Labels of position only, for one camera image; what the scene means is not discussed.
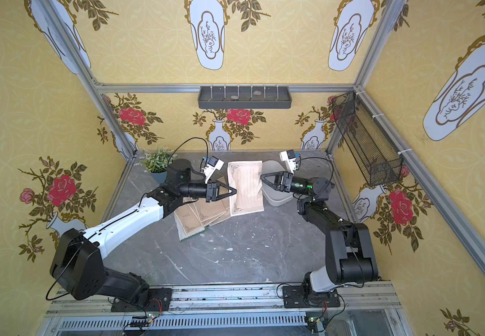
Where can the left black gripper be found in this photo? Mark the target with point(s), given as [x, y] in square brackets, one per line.
[214, 191]

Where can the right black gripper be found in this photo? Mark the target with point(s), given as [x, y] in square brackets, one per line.
[282, 182]

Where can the pink lined stationery paper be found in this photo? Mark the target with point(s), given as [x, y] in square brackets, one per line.
[245, 177]
[189, 220]
[211, 213]

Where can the white oval storage box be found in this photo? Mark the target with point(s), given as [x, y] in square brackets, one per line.
[274, 198]

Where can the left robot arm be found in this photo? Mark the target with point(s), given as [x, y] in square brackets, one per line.
[78, 262]

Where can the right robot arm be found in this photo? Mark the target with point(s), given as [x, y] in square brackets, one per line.
[349, 254]

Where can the potted green plant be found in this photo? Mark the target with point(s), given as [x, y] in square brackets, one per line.
[157, 162]

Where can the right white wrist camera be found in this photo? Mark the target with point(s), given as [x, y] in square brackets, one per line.
[290, 160]

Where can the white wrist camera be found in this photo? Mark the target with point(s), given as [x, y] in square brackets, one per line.
[212, 164]
[290, 160]

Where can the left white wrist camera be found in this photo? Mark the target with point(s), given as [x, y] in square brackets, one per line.
[212, 164]

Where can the grey wall shelf tray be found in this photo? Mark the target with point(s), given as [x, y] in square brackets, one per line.
[244, 97]

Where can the black wire mesh basket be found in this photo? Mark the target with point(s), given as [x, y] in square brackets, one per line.
[375, 155]

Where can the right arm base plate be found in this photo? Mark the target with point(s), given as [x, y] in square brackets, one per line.
[302, 296]

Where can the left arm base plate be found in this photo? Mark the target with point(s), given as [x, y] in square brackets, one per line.
[152, 300]

